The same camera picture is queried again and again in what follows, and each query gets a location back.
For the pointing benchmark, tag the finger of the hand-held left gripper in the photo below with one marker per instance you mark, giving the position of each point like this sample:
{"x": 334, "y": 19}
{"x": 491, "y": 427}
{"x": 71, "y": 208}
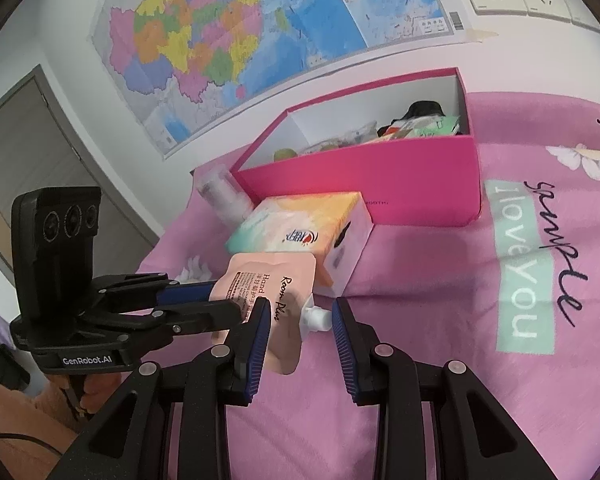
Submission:
{"x": 185, "y": 292}
{"x": 205, "y": 316}

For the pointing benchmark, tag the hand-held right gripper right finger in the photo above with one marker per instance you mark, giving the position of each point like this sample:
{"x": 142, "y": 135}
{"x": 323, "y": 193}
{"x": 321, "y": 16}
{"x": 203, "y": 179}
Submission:
{"x": 345, "y": 350}

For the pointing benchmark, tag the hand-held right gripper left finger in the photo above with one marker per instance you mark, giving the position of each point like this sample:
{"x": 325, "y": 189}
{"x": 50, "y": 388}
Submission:
{"x": 257, "y": 350}

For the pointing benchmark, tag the pink hand cream pouch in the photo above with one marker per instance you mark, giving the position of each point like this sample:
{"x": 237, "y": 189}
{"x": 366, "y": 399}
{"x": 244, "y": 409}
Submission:
{"x": 280, "y": 285}

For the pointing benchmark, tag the pink cardboard box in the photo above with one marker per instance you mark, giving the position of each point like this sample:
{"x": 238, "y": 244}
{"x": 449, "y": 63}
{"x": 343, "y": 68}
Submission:
{"x": 380, "y": 180}

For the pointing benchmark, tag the black cloth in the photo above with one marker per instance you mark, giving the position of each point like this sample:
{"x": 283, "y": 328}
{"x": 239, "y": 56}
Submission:
{"x": 422, "y": 110}

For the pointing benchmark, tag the person's left forearm orange sleeve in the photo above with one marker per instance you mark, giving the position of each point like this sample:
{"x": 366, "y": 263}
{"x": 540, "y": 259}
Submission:
{"x": 20, "y": 410}

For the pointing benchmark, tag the green soft object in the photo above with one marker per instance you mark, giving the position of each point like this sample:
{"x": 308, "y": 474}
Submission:
{"x": 282, "y": 154}

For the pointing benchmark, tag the grey wooden door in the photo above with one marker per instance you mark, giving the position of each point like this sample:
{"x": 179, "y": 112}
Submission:
{"x": 40, "y": 160}

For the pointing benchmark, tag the white pump lotion bottle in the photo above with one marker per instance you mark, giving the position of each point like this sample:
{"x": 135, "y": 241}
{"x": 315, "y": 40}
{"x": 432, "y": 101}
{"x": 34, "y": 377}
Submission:
{"x": 220, "y": 195}

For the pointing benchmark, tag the dark cloth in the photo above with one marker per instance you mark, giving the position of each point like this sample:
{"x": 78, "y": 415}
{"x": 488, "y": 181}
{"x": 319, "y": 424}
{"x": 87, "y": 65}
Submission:
{"x": 0, "y": 355}

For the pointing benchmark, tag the pastel tissue box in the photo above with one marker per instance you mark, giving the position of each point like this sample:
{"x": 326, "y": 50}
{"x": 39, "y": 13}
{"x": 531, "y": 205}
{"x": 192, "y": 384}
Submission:
{"x": 300, "y": 225}

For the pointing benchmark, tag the green packet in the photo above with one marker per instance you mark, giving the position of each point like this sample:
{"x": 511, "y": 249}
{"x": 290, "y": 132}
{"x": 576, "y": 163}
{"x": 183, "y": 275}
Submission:
{"x": 437, "y": 126}

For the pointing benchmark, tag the colourful wall map poster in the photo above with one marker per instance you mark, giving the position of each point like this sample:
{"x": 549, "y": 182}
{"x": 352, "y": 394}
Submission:
{"x": 230, "y": 35}

